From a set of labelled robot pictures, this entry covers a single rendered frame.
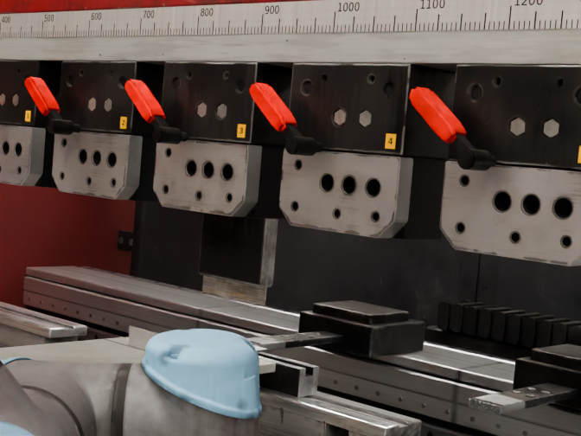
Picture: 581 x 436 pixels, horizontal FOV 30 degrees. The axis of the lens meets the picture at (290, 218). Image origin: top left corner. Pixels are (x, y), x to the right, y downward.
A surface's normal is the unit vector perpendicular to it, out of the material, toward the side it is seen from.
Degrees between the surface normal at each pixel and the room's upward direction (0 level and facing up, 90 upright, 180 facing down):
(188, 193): 90
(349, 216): 90
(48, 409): 31
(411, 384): 90
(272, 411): 90
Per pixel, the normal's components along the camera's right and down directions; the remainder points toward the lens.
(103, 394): 0.02, -0.57
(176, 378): -0.37, 0.04
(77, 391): 0.70, -0.71
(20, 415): 0.70, -0.61
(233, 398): 0.60, 0.07
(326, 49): -0.68, -0.01
